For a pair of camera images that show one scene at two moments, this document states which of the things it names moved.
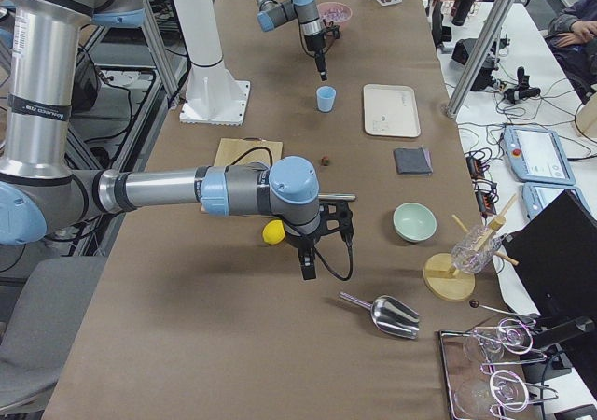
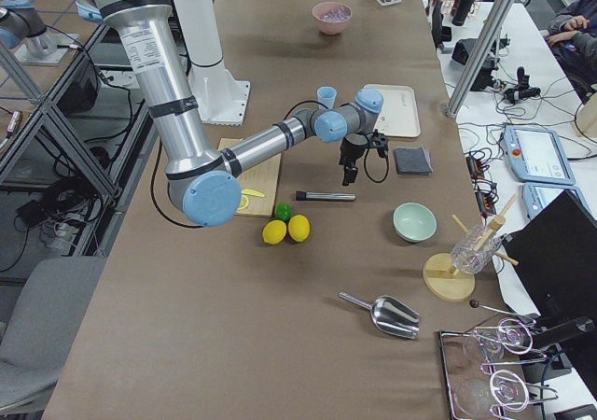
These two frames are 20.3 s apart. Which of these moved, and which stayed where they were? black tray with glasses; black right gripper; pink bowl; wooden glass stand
Moved: black right gripper
Stayed: wooden glass stand; black tray with glasses; pink bowl
